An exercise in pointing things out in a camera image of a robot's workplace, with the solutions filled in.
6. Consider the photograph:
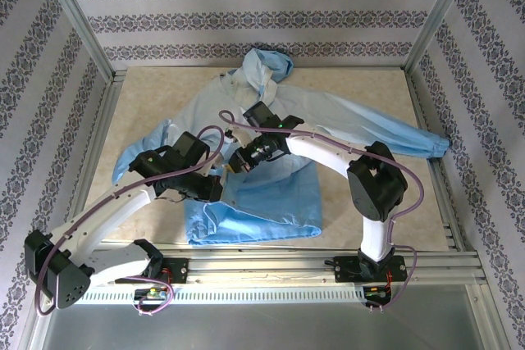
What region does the light blue hooded jacket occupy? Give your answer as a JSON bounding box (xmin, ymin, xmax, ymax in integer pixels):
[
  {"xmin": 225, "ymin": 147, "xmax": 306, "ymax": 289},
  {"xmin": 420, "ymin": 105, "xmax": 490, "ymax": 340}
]
[{"xmin": 112, "ymin": 47, "xmax": 451, "ymax": 248}]

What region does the small controller board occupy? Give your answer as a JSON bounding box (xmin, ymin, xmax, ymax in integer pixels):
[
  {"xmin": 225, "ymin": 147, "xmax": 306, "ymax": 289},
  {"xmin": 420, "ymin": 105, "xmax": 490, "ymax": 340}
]
[
  {"xmin": 363, "ymin": 285, "xmax": 391, "ymax": 301},
  {"xmin": 134, "ymin": 287, "xmax": 171, "ymax": 302}
]

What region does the grey metal base sheet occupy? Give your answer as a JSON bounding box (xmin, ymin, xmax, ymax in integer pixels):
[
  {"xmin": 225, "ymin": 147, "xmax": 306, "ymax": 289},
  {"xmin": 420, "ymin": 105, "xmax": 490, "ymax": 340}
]
[{"xmin": 39, "ymin": 303, "xmax": 487, "ymax": 350}]

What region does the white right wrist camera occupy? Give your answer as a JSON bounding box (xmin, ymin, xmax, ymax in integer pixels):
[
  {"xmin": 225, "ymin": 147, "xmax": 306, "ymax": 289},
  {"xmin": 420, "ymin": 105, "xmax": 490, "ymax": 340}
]
[{"xmin": 226, "ymin": 123, "xmax": 256, "ymax": 147}]

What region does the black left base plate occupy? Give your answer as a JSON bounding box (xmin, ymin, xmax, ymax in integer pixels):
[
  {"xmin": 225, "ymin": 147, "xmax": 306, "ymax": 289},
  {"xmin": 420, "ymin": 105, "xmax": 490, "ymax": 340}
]
[{"xmin": 162, "ymin": 257, "xmax": 190, "ymax": 286}]

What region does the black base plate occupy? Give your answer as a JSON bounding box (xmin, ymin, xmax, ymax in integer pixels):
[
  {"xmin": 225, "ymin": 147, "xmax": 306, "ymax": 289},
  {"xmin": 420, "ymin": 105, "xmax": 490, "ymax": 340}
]
[
  {"xmin": 333, "ymin": 255, "xmax": 408, "ymax": 284},
  {"xmin": 162, "ymin": 257, "xmax": 190, "ymax": 286}
]

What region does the aluminium mounting rail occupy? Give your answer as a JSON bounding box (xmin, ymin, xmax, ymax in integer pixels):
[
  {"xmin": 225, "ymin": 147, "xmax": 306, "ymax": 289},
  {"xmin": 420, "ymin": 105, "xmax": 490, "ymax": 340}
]
[{"xmin": 163, "ymin": 254, "xmax": 408, "ymax": 286}]

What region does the white slotted cable duct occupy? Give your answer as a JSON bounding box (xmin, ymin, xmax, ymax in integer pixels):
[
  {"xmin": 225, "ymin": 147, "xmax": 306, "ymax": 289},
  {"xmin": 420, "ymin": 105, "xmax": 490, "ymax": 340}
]
[{"xmin": 81, "ymin": 282, "xmax": 370, "ymax": 307}]

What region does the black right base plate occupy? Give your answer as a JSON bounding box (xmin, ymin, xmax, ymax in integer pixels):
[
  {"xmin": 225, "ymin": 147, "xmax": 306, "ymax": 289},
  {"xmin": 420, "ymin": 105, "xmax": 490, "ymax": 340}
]
[{"xmin": 333, "ymin": 255, "xmax": 408, "ymax": 284}]

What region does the aluminium frame post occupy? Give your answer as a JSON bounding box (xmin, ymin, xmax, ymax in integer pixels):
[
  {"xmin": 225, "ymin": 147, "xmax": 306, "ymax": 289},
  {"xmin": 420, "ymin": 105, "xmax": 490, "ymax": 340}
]
[
  {"xmin": 35, "ymin": 0, "xmax": 119, "ymax": 81},
  {"xmin": 404, "ymin": 0, "xmax": 482, "ymax": 73}
]

